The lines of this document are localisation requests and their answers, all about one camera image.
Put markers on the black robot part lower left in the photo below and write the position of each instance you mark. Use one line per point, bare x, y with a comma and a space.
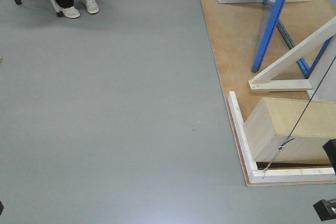
1, 207

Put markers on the light wooden box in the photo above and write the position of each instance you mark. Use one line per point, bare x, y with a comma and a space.
308, 125

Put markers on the white left sneaker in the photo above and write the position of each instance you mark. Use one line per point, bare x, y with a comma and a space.
91, 6

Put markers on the white right sneaker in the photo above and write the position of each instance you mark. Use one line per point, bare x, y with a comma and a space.
70, 12

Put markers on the white sneaker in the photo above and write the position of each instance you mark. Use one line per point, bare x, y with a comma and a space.
70, 12
91, 6

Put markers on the near white wooden brace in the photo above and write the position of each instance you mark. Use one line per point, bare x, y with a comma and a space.
263, 82

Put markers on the white door frame panel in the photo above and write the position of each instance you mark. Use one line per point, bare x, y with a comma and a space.
322, 78

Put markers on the near white border batten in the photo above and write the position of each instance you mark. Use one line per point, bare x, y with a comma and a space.
274, 177

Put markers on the plywood base platform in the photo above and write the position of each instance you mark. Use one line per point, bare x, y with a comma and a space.
232, 34

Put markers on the black robot part upper right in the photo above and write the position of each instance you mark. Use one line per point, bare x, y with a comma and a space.
330, 150

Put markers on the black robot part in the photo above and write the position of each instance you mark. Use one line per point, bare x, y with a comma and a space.
1, 207
325, 209
330, 150

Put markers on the black robot part lower right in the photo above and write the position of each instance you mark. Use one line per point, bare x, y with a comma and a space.
325, 209

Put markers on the blue door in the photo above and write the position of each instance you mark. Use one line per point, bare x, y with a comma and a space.
270, 22

